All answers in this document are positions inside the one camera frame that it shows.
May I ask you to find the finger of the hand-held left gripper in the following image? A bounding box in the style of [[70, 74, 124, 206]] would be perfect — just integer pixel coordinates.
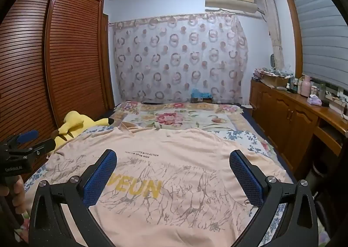
[[27, 138, 57, 158], [15, 130, 39, 144]]

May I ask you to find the wooden window frame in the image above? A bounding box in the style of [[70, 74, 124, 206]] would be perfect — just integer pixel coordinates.
[[281, 0, 348, 95]]

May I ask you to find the person's left hand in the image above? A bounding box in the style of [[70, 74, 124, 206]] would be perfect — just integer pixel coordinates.
[[11, 175, 26, 209]]

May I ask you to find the blue plastic bag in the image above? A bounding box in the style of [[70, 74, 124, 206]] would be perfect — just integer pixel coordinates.
[[191, 88, 214, 98]]

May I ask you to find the wooden louvered wardrobe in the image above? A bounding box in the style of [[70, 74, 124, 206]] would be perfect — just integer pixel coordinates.
[[0, 0, 116, 182]]

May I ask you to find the circle-patterned sheer curtain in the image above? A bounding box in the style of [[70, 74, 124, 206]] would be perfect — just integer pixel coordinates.
[[109, 13, 249, 103]]

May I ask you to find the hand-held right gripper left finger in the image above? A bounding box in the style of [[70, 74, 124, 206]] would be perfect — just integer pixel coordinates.
[[28, 149, 118, 247]]

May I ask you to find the peach printed T-shirt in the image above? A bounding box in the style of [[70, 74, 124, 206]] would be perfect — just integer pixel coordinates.
[[45, 121, 286, 247]]

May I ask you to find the black chair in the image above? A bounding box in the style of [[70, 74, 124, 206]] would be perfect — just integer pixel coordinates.
[[313, 198, 335, 247]]

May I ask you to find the row of toiletry bottles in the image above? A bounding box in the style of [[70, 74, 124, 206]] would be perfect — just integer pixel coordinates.
[[288, 74, 327, 101]]

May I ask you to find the floral bed cover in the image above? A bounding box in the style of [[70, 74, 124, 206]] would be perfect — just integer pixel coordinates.
[[102, 101, 299, 185]]

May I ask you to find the grey window blind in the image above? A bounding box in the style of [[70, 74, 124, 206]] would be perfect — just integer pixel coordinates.
[[287, 0, 348, 86]]

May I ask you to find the pink bottle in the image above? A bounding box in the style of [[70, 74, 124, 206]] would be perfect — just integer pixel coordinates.
[[300, 75, 312, 97]]

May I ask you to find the blue floral bedsheet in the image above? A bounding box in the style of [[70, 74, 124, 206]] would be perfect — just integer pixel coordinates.
[[23, 124, 290, 247]]

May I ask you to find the yellow plush toy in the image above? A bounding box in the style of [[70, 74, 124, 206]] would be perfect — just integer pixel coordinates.
[[52, 110, 115, 153]]

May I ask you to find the red floral blanket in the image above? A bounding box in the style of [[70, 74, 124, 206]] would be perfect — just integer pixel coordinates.
[[109, 101, 276, 162]]

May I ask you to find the beige tied curtain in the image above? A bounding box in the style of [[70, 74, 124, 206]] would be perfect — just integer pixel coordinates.
[[257, 0, 286, 71]]

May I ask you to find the wooden sideboard cabinet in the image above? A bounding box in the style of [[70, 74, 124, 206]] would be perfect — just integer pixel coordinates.
[[249, 78, 348, 179]]

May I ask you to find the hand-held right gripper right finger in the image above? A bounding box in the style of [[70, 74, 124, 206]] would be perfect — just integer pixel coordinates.
[[229, 150, 318, 247]]

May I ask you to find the open cardboard box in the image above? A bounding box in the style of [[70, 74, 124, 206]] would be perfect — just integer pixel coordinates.
[[262, 74, 289, 88]]

